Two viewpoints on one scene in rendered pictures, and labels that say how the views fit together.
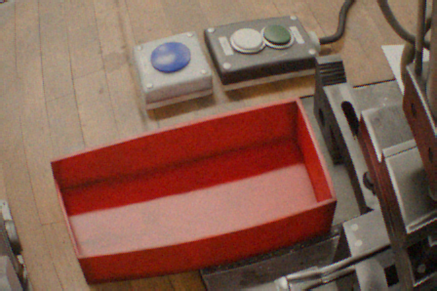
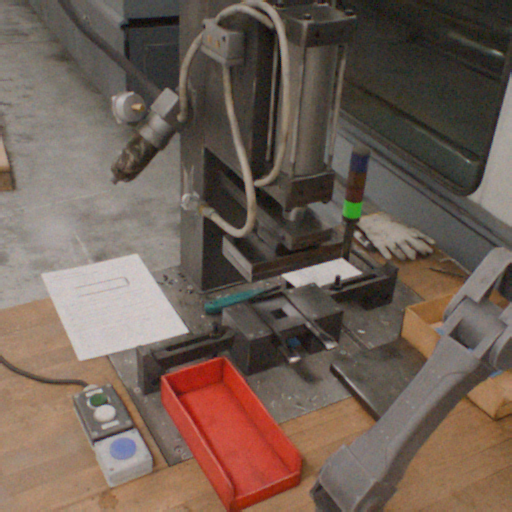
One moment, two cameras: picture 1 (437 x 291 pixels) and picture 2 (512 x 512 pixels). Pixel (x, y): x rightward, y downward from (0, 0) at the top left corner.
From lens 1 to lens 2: 1.06 m
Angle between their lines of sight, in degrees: 71
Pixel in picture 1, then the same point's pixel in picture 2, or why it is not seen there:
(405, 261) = (327, 248)
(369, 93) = (123, 369)
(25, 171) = not seen: outside the picture
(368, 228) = (250, 329)
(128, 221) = (238, 464)
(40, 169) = not seen: outside the picture
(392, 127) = (256, 254)
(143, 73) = (136, 461)
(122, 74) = (121, 492)
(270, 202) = (209, 405)
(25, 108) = not seen: outside the picture
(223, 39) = (104, 426)
